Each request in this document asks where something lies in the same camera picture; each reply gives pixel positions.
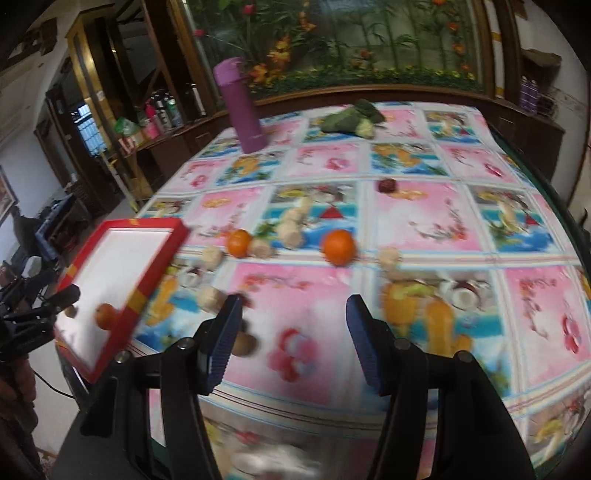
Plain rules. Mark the peeled banana piece round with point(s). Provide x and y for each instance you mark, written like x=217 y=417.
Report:
x=210 y=299

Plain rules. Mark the peeled banana piece large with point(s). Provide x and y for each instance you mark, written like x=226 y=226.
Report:
x=289 y=234

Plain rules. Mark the peeled banana piece front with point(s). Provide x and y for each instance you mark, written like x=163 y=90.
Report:
x=212 y=257

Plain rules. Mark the orange tangerine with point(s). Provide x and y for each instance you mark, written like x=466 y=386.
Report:
x=339 y=247
x=105 y=316
x=238 y=243

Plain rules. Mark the purple thermos bottle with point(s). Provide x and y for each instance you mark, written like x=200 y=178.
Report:
x=241 y=109

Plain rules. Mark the peeled banana piece small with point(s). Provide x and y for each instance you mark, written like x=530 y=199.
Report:
x=260 y=248

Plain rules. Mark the brown longan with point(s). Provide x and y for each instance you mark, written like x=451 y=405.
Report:
x=245 y=345
x=71 y=311

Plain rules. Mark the red box white inside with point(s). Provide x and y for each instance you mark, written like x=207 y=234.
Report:
x=121 y=264

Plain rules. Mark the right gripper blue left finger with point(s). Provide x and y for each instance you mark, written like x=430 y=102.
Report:
x=215 y=346

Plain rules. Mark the framed wall painting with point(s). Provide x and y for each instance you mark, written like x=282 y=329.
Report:
x=8 y=198

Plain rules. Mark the colourful fruit print tablecloth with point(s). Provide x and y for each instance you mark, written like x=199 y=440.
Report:
x=486 y=266

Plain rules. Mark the flower and bamboo mural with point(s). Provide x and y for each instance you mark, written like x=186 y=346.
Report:
x=290 y=46

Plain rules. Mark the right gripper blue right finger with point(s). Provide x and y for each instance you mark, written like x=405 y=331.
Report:
x=374 y=345

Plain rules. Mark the wooden cabinet with bottles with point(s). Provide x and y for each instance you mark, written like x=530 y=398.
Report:
x=137 y=66

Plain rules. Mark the dark purple fruit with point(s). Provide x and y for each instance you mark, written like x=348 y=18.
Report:
x=387 y=186

